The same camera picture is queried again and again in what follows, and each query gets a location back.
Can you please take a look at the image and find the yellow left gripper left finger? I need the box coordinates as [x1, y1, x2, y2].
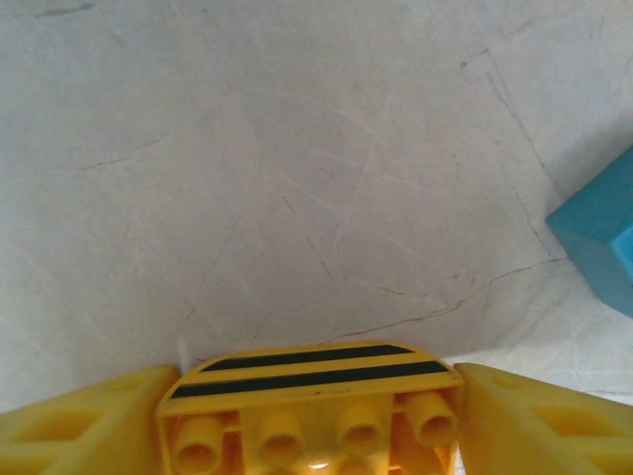
[0, 363, 181, 475]

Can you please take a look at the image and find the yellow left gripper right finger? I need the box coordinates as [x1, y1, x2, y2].
[452, 362, 633, 475]

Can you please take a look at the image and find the small blue lego brick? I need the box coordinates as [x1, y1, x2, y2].
[545, 145, 633, 321]

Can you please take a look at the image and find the yellow striped lego brick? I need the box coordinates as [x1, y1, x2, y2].
[156, 339, 466, 475]

